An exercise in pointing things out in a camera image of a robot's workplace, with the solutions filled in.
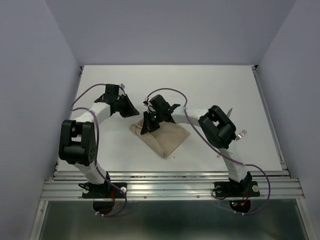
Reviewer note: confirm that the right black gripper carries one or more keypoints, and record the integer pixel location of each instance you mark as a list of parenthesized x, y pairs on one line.
[(147, 126)]

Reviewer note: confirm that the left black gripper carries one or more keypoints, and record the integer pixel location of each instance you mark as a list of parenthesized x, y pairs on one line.
[(131, 110)]

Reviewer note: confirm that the beige cloth napkin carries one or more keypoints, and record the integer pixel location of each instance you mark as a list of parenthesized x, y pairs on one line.
[(164, 140)]

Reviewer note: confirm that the pink handled fork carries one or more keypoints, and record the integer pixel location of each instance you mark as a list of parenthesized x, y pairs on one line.
[(242, 133)]

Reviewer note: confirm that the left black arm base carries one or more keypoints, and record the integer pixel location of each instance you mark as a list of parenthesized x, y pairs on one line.
[(100, 191)]

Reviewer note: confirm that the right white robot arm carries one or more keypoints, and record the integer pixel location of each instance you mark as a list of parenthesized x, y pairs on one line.
[(219, 131)]

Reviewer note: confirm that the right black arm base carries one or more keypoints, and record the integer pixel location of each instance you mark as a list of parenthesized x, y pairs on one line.
[(232, 189)]

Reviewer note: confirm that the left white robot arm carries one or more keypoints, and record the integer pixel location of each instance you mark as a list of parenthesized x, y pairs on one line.
[(78, 144)]

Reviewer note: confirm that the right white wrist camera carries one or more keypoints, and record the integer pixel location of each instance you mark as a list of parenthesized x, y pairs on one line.
[(149, 106)]

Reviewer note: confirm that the pink handled knife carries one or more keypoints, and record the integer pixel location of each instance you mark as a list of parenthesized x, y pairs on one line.
[(229, 112)]

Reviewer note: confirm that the aluminium front rail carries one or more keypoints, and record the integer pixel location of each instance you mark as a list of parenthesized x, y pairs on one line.
[(156, 186)]

